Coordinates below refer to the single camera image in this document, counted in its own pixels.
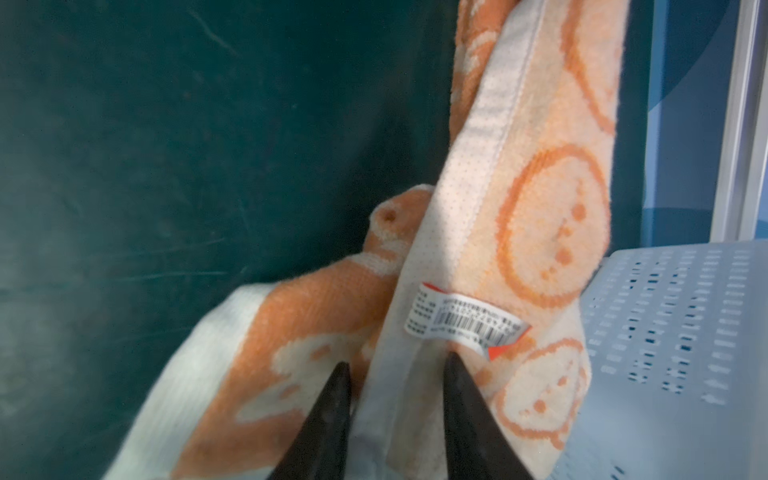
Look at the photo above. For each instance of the white plastic basket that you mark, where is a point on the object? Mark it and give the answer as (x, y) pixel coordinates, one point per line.
(677, 338)

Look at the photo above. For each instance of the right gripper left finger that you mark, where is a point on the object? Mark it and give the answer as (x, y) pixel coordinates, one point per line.
(319, 450)

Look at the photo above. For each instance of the right aluminium frame post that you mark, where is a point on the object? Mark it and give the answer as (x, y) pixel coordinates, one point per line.
(743, 158)

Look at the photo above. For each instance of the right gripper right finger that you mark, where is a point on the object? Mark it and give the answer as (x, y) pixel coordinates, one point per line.
(476, 448)

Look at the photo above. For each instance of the orange patterned towel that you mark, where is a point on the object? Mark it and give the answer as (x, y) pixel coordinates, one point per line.
(489, 263)

